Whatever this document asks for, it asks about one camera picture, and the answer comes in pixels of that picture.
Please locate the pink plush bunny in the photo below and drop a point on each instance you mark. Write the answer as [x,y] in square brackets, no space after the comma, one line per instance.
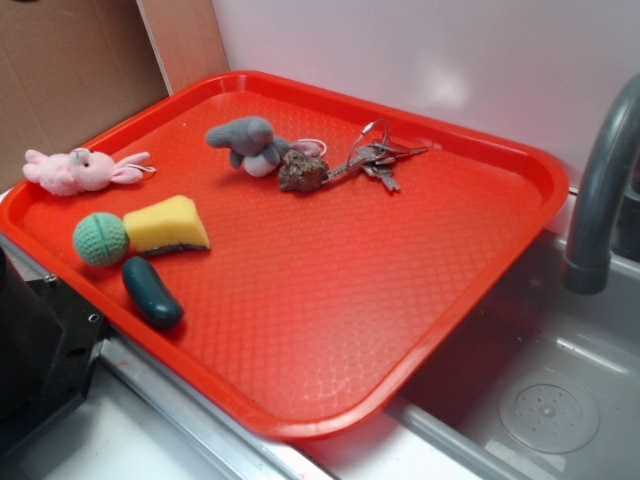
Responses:
[83,170]

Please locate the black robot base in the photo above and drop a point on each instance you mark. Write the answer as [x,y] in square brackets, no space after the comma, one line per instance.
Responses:
[50,339]

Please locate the red plastic tray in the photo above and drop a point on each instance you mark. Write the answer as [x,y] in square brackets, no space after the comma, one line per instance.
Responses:
[310,311]

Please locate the brown rock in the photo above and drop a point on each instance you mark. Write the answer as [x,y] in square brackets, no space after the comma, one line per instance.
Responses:
[302,173]

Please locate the bunch of metal keys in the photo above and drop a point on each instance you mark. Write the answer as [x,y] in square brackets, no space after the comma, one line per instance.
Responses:
[374,153]

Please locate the grey plush elephant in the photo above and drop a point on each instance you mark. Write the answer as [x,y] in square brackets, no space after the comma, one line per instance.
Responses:
[254,147]

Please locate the yellow sponge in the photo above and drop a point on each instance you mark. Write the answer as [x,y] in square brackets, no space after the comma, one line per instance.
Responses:
[169,225]

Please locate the dark green toy cucumber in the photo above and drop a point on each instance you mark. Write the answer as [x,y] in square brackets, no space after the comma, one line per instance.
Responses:
[153,299]

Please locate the green textured ball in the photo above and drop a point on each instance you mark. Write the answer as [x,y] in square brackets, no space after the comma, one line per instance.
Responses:
[100,239]

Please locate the grey toy sink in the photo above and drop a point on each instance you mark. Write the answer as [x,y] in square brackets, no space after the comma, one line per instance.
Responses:
[535,383]

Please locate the grey faucet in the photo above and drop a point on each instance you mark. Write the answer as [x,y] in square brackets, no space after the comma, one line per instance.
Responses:
[605,218]

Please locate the brown cardboard panel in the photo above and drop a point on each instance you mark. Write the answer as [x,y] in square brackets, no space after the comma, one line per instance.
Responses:
[71,70]

